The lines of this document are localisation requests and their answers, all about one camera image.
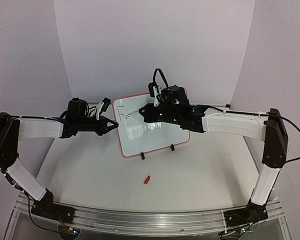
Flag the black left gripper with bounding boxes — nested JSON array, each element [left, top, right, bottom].
[[75, 115, 118, 135]]

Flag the whiteboard marker pen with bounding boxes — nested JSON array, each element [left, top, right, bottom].
[[128, 111, 140, 117]]

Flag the pink framed whiteboard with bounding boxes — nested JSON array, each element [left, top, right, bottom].
[[112, 93, 190, 158]]

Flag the red marker cap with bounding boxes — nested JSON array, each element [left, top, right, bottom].
[[143, 175, 151, 185]]

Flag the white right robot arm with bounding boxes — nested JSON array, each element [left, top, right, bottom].
[[138, 83, 289, 206]]

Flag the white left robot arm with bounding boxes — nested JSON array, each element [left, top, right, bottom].
[[0, 97, 119, 218]]

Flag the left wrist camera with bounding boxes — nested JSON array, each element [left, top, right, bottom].
[[95, 97, 111, 121]]

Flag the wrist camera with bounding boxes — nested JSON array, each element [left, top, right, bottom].
[[148, 68, 169, 107], [95, 97, 111, 121]]

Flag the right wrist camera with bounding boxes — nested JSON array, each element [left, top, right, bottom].
[[148, 68, 169, 107]]

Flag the wire whiteboard stand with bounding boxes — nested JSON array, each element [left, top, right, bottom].
[[139, 144, 175, 161]]

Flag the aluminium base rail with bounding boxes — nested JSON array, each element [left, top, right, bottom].
[[3, 193, 292, 240]]

